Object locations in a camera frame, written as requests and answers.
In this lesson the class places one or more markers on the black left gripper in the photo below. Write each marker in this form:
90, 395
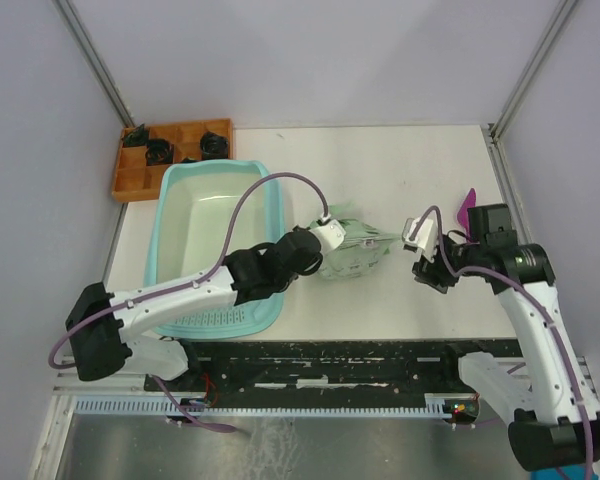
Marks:
315, 260

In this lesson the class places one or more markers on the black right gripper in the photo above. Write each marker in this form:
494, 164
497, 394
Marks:
425, 273

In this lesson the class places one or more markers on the green cat litter bag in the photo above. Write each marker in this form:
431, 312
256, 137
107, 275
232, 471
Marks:
362, 249

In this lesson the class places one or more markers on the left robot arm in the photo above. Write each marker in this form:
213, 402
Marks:
106, 330

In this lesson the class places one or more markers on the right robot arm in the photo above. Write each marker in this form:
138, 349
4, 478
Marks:
554, 422

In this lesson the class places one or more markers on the magenta plastic litter scoop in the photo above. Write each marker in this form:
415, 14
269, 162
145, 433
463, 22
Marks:
462, 215

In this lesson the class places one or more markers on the teal plastic litter box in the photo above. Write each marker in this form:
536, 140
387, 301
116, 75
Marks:
193, 214

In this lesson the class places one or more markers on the black round part in tray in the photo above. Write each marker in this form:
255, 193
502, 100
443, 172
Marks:
214, 146

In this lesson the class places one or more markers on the small circuit board with LEDs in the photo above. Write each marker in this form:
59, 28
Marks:
464, 411

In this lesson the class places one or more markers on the orange wooden compartment tray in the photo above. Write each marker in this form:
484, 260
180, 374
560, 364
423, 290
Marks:
134, 181

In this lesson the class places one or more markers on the blue foam pad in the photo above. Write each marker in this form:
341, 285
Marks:
561, 473

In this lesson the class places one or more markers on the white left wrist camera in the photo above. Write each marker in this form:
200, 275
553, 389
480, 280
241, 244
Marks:
330, 235

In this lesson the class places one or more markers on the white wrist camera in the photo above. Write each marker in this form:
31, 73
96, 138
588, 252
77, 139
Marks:
330, 235
420, 235

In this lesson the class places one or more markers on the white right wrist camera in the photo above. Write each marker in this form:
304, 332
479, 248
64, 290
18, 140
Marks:
420, 235

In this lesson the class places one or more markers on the black mounting base plate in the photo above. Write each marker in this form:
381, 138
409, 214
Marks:
328, 374

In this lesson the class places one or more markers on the black ring part in tray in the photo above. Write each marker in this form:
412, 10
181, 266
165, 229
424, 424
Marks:
159, 152

